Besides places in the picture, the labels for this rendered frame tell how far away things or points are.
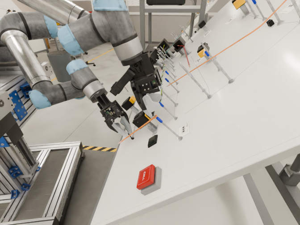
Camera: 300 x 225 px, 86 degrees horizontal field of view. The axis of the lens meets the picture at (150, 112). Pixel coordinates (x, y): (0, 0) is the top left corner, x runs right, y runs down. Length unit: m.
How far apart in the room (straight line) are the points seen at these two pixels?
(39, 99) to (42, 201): 1.06
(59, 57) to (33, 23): 3.07
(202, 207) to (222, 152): 0.42
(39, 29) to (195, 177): 0.90
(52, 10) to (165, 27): 7.57
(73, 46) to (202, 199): 0.71
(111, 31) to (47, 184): 1.46
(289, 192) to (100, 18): 0.70
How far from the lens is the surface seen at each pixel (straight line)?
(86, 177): 1.88
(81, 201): 1.75
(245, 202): 0.83
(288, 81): 0.42
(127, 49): 0.45
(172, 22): 8.04
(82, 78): 0.65
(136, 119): 0.57
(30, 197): 1.70
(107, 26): 0.45
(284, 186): 0.68
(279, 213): 1.93
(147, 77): 0.47
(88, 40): 0.48
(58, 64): 4.08
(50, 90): 0.72
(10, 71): 1.42
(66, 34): 0.49
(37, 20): 0.98
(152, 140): 0.56
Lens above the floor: 1.45
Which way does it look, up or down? 33 degrees down
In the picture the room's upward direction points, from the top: straight up
